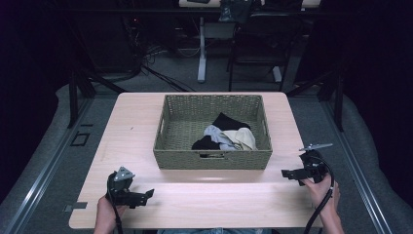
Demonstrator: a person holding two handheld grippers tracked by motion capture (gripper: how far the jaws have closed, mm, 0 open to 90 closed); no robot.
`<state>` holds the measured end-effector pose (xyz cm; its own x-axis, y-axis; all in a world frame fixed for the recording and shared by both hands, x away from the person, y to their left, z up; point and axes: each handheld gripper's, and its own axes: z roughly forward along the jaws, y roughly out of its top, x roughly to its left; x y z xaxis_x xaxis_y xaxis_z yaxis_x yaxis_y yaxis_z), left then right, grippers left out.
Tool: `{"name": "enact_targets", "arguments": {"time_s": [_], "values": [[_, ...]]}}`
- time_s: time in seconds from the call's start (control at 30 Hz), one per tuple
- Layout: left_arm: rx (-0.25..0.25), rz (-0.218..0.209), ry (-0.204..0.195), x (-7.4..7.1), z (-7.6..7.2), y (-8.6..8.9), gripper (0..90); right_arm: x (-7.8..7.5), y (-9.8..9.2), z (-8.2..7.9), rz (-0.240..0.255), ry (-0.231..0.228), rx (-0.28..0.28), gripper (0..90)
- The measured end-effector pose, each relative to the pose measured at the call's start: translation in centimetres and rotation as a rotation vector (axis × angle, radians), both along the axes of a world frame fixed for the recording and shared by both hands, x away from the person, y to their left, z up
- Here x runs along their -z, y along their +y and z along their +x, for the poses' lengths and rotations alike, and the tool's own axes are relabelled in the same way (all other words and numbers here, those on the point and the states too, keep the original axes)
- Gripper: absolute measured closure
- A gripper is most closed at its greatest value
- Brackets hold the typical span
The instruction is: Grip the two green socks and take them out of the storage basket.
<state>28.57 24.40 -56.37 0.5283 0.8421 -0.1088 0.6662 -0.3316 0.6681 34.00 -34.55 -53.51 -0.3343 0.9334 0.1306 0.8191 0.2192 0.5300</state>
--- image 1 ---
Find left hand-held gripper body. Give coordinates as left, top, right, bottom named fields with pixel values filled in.
left=105, top=166, right=141, bottom=207

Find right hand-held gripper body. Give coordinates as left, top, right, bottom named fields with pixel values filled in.
left=298, top=142, right=334, bottom=185

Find person's right hand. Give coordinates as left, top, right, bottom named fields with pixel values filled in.
left=300, top=173, right=342, bottom=213

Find person's left hand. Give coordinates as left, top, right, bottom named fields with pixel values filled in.
left=95, top=195, right=129, bottom=230

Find grey tape strip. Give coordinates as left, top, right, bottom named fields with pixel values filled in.
left=63, top=201, right=89, bottom=214

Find beige sock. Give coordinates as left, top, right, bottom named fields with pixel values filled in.
left=221, top=127, right=258, bottom=152

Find black metal stand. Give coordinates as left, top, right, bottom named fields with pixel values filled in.
left=66, top=62, right=129, bottom=130
left=285, top=61, right=346, bottom=133

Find green woven basket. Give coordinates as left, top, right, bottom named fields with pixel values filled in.
left=152, top=94, right=274, bottom=171

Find black sock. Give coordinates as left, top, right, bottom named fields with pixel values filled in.
left=211, top=112, right=251, bottom=132
left=191, top=135, right=222, bottom=151

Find person's blue jeans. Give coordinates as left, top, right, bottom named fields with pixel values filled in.
left=157, top=227, right=273, bottom=234

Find grey sock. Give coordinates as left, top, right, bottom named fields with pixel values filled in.
left=203, top=124, right=241, bottom=152

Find black chair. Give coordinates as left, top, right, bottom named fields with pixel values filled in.
left=226, top=11, right=305, bottom=93

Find white-legged desk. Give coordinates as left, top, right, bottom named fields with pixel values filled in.
left=177, top=0, right=323, bottom=84

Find dark bag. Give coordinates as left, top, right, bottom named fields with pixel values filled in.
left=217, top=0, right=253, bottom=24

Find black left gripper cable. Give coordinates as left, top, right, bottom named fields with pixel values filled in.
left=106, top=172, right=125, bottom=234

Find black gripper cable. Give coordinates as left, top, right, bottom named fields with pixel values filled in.
left=106, top=172, right=125, bottom=234
left=303, top=155, right=336, bottom=234

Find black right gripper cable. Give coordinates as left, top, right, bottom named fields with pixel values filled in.
left=303, top=155, right=336, bottom=234

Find metal floor rail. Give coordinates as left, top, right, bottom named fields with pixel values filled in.
left=0, top=97, right=95, bottom=234
left=319, top=99, right=394, bottom=234

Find bundle of floor cables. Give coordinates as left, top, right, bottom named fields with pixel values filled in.
left=121, top=16, right=198, bottom=94

